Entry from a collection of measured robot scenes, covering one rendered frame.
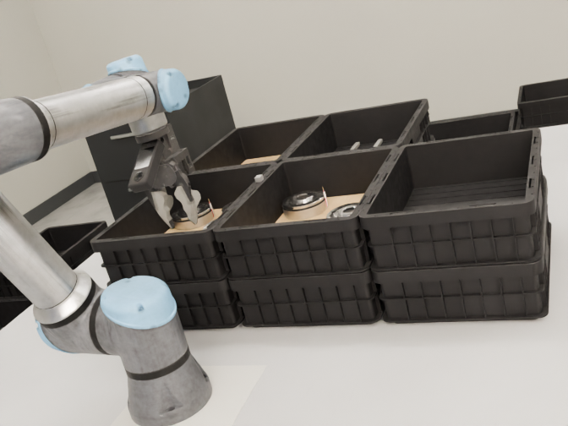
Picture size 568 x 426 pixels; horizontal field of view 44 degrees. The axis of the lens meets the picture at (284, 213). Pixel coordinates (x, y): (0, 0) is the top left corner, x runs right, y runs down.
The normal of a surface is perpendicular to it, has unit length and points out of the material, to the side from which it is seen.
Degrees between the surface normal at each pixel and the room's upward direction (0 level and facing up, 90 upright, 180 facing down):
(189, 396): 73
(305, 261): 90
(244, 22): 90
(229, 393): 1
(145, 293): 8
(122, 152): 90
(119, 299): 8
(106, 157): 90
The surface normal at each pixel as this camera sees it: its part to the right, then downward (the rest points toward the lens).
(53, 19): -0.32, 0.40
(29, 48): 0.92, -0.10
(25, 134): 0.75, 0.07
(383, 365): -0.24, -0.91
